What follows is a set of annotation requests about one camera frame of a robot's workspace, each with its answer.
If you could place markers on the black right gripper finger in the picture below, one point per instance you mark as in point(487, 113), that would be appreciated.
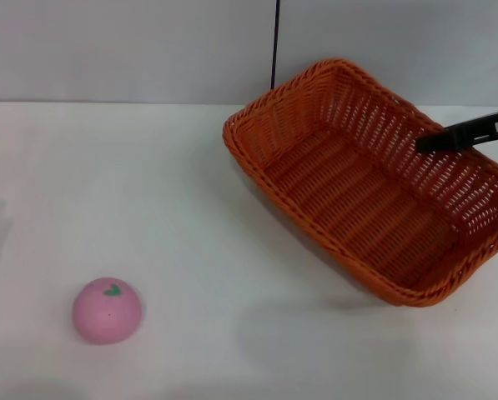
point(449, 139)

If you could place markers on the orange woven plastic basket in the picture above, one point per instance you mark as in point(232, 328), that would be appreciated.
point(348, 208)

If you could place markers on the pink peach toy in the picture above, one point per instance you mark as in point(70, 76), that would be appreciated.
point(107, 316)

